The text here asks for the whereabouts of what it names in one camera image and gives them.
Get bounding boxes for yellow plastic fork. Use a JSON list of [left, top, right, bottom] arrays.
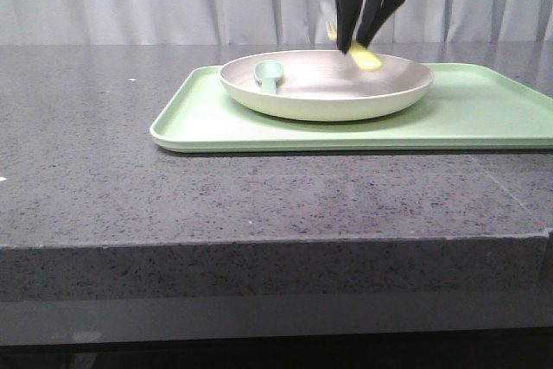
[[326, 22, 383, 71]]

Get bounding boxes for beige round plate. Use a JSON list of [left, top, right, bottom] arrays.
[[219, 50, 435, 122]]

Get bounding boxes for sage green plastic spoon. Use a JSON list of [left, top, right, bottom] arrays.
[[254, 60, 284, 94]]

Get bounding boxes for light green serving tray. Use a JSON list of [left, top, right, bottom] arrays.
[[149, 63, 552, 153]]

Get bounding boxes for white pleated curtain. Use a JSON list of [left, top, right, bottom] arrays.
[[1, 0, 552, 45]]

